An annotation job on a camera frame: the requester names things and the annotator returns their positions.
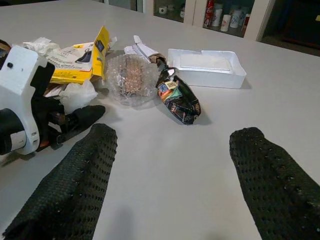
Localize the red drink can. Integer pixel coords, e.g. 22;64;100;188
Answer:
203;0;216;28

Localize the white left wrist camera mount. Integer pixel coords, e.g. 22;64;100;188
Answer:
0;44;56;156

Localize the white foam tray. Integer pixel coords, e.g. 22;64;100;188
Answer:
166;47;248;90

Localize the white cup red print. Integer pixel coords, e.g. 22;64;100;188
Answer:
220;14;231;32

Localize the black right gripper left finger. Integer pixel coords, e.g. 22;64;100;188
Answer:
2;123;118;240

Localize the white cup blue print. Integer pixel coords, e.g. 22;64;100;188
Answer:
229;9;243;30

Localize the crumpled white tissue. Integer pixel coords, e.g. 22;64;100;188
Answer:
59;79;99;111
22;36;61;57

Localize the brown paper scrap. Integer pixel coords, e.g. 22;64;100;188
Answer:
148;53;166;66

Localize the black foil snack wrapper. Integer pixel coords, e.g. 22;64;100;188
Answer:
155;56;204;126

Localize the red white slim can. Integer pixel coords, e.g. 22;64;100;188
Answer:
241;13;251;34

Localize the folded white paper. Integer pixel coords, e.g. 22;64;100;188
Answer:
123;34;161;61

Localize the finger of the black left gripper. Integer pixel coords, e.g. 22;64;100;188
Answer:
71;104;107;126

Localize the glass door cabinet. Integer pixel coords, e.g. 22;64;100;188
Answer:
134;0;320;45

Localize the yellow cardboard package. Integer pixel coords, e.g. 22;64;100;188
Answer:
49;24;111;86

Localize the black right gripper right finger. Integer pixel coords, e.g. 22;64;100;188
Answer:
229;126;320;240

